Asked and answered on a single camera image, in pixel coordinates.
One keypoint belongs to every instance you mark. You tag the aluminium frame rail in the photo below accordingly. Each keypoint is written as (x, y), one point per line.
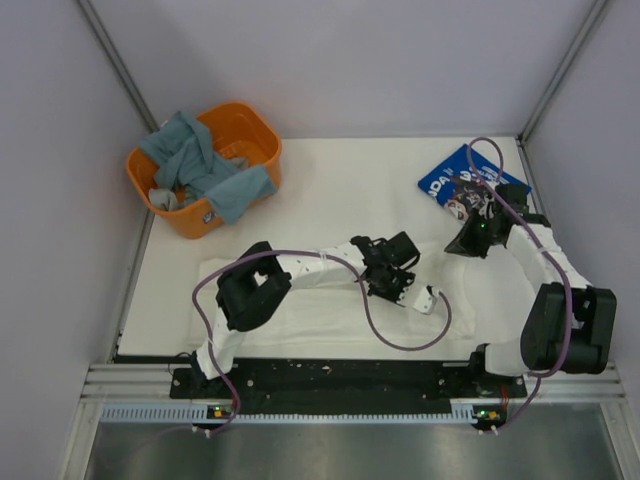
(147, 382)

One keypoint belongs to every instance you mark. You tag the white t shirt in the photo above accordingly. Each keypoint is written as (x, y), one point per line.
(335, 314)

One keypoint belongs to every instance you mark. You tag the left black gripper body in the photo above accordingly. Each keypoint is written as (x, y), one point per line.
(391, 285)

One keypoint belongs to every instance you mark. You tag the teal grey t shirt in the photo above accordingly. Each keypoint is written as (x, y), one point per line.
(183, 152)

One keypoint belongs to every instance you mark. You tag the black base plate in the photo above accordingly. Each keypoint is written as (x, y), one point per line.
(350, 387)

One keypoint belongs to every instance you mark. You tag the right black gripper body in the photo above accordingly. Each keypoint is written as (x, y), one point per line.
(476, 235)

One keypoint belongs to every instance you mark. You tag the orange plastic basket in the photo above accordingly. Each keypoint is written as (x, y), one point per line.
(238, 131)

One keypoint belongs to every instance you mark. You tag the blue folded t shirt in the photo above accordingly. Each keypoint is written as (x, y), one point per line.
(454, 186)

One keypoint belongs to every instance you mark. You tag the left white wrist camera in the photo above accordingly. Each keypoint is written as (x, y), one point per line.
(423, 298)

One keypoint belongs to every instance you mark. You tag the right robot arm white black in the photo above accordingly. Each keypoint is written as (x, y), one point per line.
(570, 324)

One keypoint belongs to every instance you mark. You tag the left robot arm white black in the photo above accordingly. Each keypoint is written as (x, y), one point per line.
(245, 294)

